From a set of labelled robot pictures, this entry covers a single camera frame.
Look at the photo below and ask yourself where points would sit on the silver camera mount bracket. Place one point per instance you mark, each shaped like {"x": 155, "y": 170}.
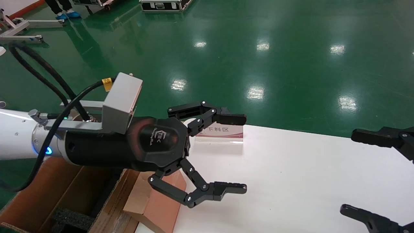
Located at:
{"x": 81, "y": 126}

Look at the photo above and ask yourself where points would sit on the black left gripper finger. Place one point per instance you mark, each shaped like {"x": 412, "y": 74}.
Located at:
{"x": 210, "y": 191}
{"x": 231, "y": 119}

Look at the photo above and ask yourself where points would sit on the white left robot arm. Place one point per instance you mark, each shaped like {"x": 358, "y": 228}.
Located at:
{"x": 16, "y": 132}

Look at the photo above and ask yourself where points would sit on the black foam block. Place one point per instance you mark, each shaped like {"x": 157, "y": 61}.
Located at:
{"x": 72, "y": 218}

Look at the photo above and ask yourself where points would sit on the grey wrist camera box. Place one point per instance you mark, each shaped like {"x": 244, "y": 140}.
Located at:
{"x": 121, "y": 100}

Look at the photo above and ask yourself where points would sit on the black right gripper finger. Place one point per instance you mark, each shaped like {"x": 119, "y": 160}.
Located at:
{"x": 375, "y": 137}
{"x": 375, "y": 221}

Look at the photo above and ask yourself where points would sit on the acrylic sign with Chinese text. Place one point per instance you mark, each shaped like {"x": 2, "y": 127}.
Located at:
{"x": 226, "y": 132}

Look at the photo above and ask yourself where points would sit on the person with blue shoe covers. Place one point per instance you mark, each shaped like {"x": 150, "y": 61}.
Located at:
{"x": 61, "y": 6}

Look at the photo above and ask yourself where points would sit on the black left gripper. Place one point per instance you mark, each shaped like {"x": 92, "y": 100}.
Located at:
{"x": 106, "y": 149}

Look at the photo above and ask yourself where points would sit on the small cardboard box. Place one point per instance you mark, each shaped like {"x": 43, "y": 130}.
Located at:
{"x": 158, "y": 207}

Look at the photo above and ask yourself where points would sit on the large cardboard box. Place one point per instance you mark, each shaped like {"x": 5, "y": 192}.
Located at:
{"x": 32, "y": 194}

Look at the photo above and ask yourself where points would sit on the grey metal floor stand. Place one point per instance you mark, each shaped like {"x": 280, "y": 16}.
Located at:
{"x": 19, "y": 26}

